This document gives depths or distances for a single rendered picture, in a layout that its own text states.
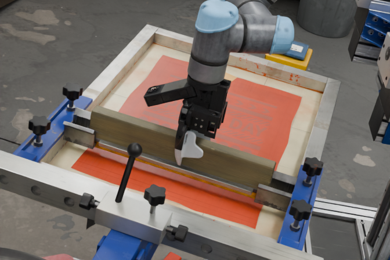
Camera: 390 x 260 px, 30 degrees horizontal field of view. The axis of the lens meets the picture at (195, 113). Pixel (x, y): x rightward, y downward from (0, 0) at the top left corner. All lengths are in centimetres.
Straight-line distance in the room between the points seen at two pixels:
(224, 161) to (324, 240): 128
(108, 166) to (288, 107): 58
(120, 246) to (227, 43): 43
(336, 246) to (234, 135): 107
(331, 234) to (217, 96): 143
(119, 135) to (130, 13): 305
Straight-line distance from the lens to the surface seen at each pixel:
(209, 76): 141
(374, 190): 348
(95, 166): 159
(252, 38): 140
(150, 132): 154
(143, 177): 157
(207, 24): 136
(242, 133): 179
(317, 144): 176
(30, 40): 412
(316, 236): 275
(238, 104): 190
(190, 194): 156
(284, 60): 220
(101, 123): 157
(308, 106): 198
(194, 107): 146
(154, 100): 149
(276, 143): 179
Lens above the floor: 191
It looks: 31 degrees down
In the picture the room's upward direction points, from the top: 12 degrees clockwise
